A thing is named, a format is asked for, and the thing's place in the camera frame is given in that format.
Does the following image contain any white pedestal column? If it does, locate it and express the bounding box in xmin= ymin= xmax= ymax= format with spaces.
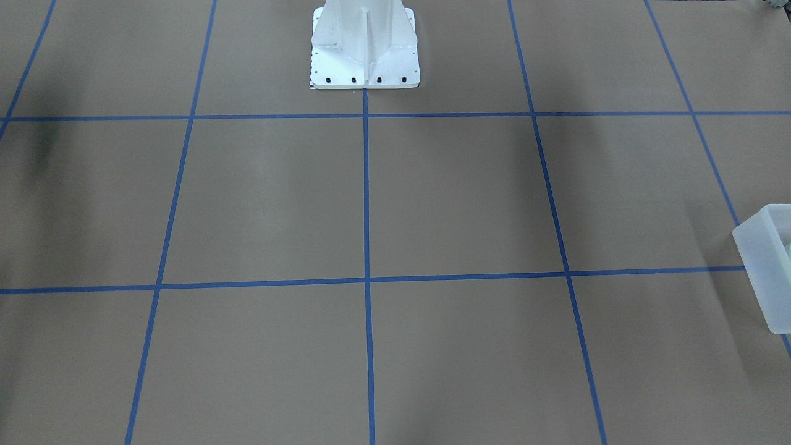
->
xmin=309 ymin=1 xmax=421 ymax=90

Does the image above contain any translucent white plastic box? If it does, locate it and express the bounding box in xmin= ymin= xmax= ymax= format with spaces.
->
xmin=732 ymin=205 xmax=790 ymax=335

